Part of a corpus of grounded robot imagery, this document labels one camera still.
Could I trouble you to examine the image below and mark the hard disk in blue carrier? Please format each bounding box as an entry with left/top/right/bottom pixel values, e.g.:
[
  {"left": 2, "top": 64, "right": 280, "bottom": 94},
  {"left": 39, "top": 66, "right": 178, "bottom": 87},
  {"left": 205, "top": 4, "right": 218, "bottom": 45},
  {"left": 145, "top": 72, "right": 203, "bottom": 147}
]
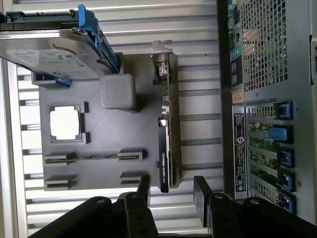
[{"left": 0, "top": 3, "right": 119, "bottom": 81}]

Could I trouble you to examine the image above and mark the open black PC case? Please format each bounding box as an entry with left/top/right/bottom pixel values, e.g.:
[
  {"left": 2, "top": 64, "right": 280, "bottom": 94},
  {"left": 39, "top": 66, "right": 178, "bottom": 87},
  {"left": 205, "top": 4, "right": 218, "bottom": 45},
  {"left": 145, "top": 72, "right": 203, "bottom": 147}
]
[{"left": 216, "top": 0, "right": 317, "bottom": 224}]

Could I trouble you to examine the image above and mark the blue slot clip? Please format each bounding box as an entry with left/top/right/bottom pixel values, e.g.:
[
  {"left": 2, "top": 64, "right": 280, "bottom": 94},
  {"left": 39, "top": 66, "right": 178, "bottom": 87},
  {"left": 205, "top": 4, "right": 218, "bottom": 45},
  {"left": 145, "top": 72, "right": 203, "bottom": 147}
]
[
  {"left": 278, "top": 192, "right": 297, "bottom": 214},
  {"left": 281, "top": 150, "right": 295, "bottom": 168},
  {"left": 279, "top": 172, "right": 295, "bottom": 191},
  {"left": 268, "top": 126, "right": 294, "bottom": 143}
]

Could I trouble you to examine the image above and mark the grey parts rack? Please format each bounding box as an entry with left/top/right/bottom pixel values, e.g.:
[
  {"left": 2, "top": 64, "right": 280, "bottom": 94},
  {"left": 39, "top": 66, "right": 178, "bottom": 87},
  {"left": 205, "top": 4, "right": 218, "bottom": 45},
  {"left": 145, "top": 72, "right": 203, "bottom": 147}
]
[{"left": 32, "top": 52, "right": 185, "bottom": 191}]

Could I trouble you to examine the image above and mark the silver CPU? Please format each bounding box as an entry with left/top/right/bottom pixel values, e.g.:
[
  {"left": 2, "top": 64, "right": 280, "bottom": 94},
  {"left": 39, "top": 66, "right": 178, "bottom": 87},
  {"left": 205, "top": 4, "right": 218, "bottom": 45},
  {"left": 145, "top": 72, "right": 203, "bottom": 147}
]
[{"left": 49, "top": 106, "right": 82, "bottom": 142}]

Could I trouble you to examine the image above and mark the graphics card with black shroud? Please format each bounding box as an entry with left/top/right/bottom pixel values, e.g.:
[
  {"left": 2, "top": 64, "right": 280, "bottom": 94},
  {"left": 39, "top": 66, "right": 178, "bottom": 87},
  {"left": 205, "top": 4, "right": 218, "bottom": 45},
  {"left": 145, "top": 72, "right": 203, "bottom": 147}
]
[{"left": 151, "top": 39, "right": 179, "bottom": 193}]

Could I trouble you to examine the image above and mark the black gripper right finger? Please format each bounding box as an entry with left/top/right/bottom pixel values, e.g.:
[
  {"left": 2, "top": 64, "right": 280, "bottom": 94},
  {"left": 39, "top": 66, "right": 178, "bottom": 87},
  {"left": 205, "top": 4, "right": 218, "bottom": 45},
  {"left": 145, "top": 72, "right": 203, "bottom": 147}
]
[{"left": 194, "top": 175, "right": 317, "bottom": 238}]

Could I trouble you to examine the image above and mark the green motherboard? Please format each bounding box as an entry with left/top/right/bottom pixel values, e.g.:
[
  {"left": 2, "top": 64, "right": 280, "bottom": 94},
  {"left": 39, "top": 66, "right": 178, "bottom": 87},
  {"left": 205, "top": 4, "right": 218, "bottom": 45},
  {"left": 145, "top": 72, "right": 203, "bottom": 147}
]
[{"left": 249, "top": 121, "right": 278, "bottom": 196}]

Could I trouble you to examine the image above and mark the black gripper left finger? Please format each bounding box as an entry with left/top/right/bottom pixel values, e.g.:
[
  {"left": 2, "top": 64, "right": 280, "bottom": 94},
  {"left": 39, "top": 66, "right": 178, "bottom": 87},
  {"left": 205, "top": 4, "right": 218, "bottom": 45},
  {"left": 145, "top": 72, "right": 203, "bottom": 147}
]
[{"left": 23, "top": 175, "right": 159, "bottom": 238}]

